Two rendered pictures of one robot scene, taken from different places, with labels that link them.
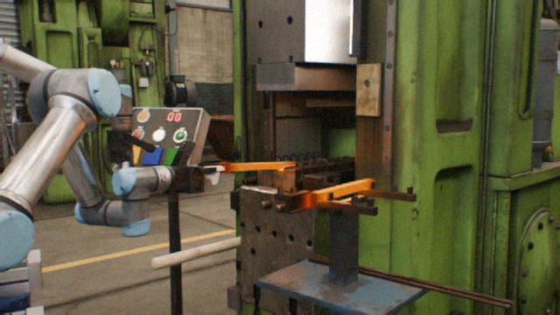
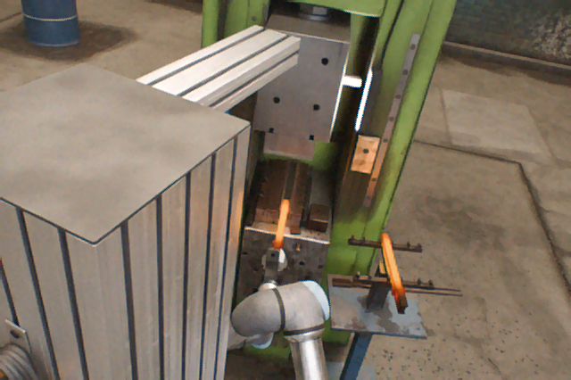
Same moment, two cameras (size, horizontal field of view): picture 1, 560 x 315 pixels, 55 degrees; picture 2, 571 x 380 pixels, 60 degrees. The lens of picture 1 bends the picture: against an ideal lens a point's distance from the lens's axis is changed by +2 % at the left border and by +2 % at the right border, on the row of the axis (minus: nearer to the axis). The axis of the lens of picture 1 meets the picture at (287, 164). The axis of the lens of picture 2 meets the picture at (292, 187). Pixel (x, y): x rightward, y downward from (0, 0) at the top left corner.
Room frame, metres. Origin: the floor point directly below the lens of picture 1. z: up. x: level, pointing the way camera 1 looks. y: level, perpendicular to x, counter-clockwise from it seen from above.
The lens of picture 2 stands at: (0.70, 1.19, 2.30)
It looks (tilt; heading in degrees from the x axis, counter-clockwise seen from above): 35 degrees down; 315
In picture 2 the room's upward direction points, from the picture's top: 10 degrees clockwise
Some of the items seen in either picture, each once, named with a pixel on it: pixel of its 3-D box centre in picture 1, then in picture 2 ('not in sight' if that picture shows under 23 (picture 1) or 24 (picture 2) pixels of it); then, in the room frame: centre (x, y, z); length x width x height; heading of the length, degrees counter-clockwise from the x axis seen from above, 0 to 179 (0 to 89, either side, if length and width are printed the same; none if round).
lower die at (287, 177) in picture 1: (313, 171); (283, 189); (2.05, -0.10, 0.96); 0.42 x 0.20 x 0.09; 135
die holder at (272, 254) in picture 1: (325, 239); (287, 232); (2.02, -0.15, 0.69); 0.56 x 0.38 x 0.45; 135
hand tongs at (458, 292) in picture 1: (399, 278); (398, 287); (1.43, -0.31, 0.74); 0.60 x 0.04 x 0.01; 52
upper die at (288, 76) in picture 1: (314, 78); (294, 122); (2.05, -0.10, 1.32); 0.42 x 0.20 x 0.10; 135
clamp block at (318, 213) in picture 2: (322, 183); (318, 217); (1.82, -0.12, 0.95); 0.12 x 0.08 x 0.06; 135
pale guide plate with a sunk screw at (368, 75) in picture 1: (368, 90); (364, 153); (1.77, -0.27, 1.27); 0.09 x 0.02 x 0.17; 45
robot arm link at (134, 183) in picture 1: (135, 182); not in sight; (1.48, 0.43, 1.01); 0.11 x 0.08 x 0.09; 135
